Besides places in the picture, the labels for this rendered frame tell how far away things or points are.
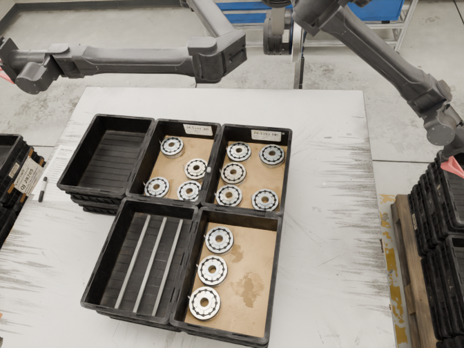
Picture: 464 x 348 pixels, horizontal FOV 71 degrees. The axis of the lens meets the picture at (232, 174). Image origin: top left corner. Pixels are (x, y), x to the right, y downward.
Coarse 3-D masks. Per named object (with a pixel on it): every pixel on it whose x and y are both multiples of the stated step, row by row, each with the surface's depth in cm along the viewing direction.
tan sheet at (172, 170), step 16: (192, 144) 146; (208, 144) 145; (160, 160) 143; (176, 160) 142; (208, 160) 140; (160, 176) 138; (176, 176) 138; (144, 192) 135; (176, 192) 133; (192, 192) 132
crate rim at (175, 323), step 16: (208, 208) 117; (192, 240) 110; (272, 272) 102; (272, 288) 99; (176, 304) 99; (272, 304) 97; (176, 320) 97; (224, 336) 95; (240, 336) 93; (256, 336) 92
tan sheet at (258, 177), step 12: (252, 144) 143; (264, 144) 142; (252, 156) 139; (252, 168) 136; (264, 168) 135; (276, 168) 135; (252, 180) 133; (264, 180) 132; (276, 180) 132; (252, 192) 130; (276, 192) 129
